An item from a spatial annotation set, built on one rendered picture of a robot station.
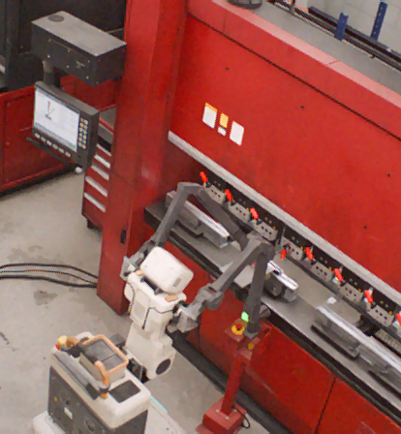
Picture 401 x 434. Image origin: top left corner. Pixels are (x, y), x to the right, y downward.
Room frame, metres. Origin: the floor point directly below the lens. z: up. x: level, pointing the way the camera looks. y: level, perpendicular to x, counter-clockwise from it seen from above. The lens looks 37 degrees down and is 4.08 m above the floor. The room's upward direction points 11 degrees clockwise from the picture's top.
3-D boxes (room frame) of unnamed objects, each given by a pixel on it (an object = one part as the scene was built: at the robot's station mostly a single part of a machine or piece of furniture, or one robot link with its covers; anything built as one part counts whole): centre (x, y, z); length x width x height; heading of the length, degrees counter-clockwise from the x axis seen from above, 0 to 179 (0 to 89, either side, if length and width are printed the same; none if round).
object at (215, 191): (4.10, -0.08, 1.26); 0.15 x 0.09 x 0.17; 50
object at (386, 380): (3.14, -1.14, 0.89); 0.30 x 0.05 x 0.03; 50
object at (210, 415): (3.41, -0.35, 0.06); 0.25 x 0.20 x 0.12; 149
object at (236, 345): (3.44, -0.37, 0.75); 0.20 x 0.16 x 0.18; 59
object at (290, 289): (3.79, -0.45, 0.92); 0.39 x 0.06 x 0.10; 50
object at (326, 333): (3.40, -0.84, 0.89); 0.30 x 0.05 x 0.03; 50
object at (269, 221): (3.84, -0.39, 1.26); 0.15 x 0.09 x 0.17; 50
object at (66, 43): (4.29, 0.84, 1.53); 0.51 x 0.25 x 0.85; 59
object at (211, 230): (4.18, 0.01, 0.92); 0.50 x 0.06 x 0.10; 50
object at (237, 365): (3.44, -0.37, 0.39); 0.05 x 0.05 x 0.54; 59
